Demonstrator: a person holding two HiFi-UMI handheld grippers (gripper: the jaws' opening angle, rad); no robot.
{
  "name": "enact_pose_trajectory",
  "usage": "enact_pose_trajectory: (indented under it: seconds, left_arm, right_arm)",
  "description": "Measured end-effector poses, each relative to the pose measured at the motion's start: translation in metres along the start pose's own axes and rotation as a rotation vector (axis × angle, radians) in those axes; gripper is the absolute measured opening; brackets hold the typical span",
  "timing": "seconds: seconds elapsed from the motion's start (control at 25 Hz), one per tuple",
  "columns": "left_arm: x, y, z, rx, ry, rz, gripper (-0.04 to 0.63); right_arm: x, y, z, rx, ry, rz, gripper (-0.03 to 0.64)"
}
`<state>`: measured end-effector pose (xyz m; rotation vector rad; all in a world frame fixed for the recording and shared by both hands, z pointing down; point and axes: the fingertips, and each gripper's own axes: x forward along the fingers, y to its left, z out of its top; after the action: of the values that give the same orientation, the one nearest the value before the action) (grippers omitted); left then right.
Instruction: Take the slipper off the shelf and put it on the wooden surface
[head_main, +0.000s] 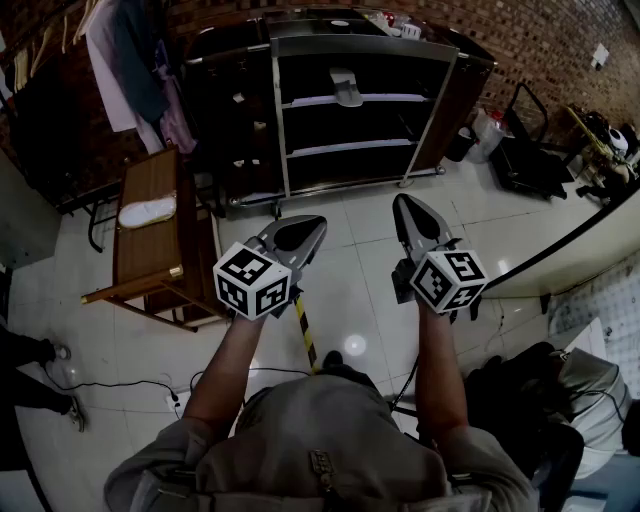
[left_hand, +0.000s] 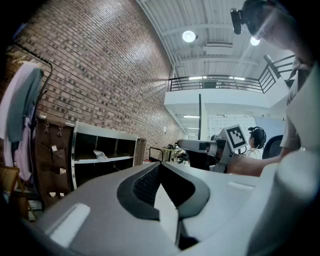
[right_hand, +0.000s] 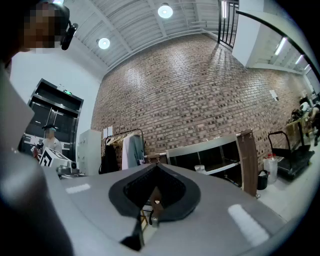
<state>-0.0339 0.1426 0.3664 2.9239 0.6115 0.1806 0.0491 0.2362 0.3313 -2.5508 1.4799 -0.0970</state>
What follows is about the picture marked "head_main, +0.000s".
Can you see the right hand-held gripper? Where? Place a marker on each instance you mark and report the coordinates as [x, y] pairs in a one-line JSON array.
[[447, 282]]

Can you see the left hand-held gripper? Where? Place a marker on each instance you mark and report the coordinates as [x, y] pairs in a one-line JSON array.
[[250, 285]]

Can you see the white slipper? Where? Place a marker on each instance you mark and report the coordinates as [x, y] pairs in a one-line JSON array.
[[145, 214], [346, 92]]

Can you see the person's left forearm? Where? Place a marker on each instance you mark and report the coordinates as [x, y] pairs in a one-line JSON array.
[[220, 380]]

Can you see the person's right forearm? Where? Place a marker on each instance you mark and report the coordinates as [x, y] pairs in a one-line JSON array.
[[440, 370]]

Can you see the person's black shoe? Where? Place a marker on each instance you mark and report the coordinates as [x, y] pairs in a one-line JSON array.
[[332, 359]]

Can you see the black trash bin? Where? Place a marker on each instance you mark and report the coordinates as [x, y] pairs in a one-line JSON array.
[[461, 145]]

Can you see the yellow black floor tape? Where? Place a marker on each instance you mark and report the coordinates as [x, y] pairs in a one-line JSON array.
[[306, 335]]

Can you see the clear plastic bag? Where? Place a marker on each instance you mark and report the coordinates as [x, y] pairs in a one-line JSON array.
[[487, 135]]

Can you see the black platform trolley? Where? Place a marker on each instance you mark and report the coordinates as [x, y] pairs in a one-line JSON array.
[[530, 165]]

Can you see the person's dark trousers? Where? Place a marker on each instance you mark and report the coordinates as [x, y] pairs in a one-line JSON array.
[[350, 375]]

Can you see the white table with black edge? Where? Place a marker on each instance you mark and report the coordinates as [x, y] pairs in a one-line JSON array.
[[575, 260]]

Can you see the purple hanging garment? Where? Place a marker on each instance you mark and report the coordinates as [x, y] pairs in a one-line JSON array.
[[175, 125]]

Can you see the small white container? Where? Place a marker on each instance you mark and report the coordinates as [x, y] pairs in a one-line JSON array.
[[411, 31]]

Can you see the person's grey shirt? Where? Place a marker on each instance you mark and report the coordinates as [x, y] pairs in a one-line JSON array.
[[310, 425]]

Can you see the red white small item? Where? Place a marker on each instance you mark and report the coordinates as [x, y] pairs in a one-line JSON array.
[[389, 19]]

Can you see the black metal clothes rack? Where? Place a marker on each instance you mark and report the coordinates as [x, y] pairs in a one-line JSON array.
[[92, 235]]

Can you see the white power strip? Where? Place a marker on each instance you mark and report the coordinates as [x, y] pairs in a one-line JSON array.
[[172, 402]]

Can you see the white black round device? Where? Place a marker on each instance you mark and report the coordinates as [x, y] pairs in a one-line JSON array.
[[618, 139]]

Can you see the black bag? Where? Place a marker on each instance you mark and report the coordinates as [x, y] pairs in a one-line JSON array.
[[520, 415]]

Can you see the dark blue hanging garment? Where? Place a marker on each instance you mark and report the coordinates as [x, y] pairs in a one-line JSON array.
[[145, 75]]

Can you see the metal chest clip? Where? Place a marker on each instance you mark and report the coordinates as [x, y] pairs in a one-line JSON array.
[[322, 470]]

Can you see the white paper sheet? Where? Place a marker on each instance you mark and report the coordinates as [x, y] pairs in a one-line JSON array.
[[600, 54]]

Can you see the grey fabric bag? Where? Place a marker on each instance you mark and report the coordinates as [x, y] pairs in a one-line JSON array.
[[595, 400]]

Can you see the white hanging garment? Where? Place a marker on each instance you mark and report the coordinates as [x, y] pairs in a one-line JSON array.
[[107, 75]]

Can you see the dark hanging garments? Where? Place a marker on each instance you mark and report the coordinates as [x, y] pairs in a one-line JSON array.
[[60, 130]]

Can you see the row of wooden hangers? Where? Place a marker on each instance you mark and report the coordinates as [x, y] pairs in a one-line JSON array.
[[82, 25]]

